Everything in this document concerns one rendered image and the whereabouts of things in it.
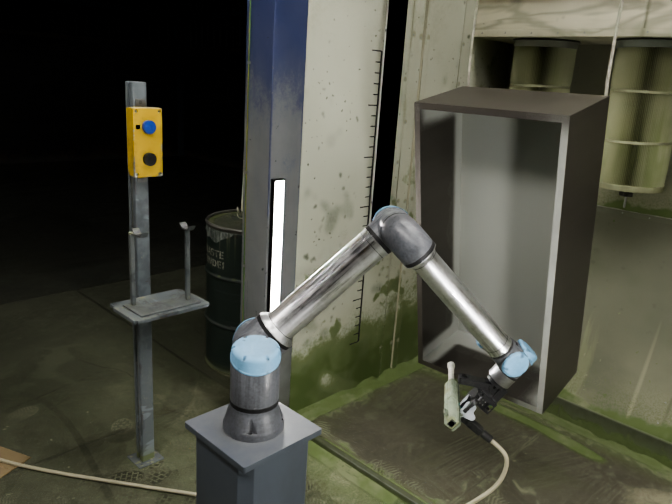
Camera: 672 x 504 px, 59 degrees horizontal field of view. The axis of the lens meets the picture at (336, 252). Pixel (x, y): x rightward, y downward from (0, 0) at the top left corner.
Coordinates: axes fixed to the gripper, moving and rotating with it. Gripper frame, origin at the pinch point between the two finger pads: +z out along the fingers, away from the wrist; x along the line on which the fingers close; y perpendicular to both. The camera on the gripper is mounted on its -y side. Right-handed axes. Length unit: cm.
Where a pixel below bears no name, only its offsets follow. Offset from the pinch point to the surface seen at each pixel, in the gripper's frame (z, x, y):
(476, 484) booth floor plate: 32, 29, 40
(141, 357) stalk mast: 74, 11, -108
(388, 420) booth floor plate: 54, 70, 4
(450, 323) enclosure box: -5, 75, -6
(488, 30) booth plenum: -127, 149, -82
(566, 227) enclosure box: -76, 11, -15
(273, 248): 9, 39, -94
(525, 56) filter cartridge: -128, 144, -57
